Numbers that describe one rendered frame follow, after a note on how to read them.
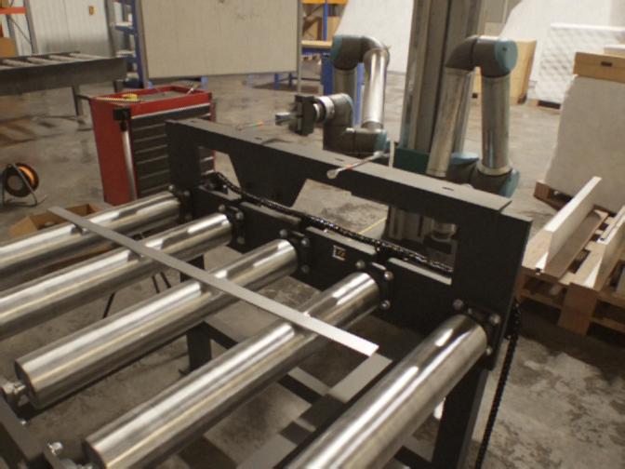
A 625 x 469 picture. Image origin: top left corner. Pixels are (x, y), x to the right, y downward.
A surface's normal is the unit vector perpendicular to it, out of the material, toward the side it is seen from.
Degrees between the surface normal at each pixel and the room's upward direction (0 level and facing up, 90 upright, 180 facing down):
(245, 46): 90
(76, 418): 0
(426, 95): 90
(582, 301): 90
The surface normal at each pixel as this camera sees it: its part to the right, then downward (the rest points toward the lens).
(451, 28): -0.63, 0.34
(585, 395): 0.02, -0.89
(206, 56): 0.40, 0.42
